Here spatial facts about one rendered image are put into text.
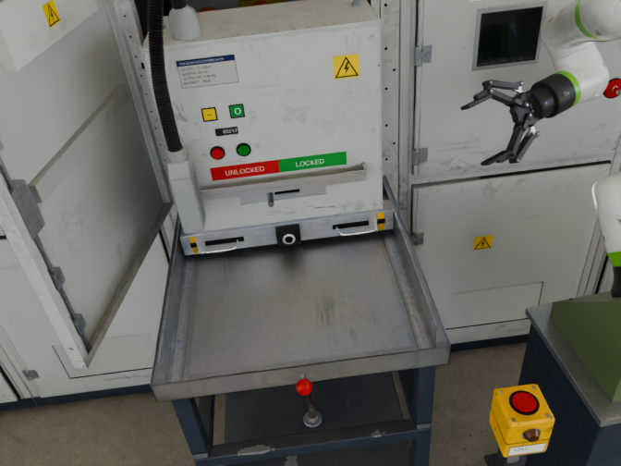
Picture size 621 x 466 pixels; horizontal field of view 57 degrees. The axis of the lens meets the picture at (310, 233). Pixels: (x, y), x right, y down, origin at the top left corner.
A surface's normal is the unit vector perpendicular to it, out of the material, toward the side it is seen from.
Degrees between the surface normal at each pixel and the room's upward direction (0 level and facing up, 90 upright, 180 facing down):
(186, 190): 90
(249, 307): 0
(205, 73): 90
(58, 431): 0
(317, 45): 90
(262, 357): 0
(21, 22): 90
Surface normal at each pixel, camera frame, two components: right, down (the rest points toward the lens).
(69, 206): 0.99, 0.00
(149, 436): -0.08, -0.79
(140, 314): 0.09, 0.60
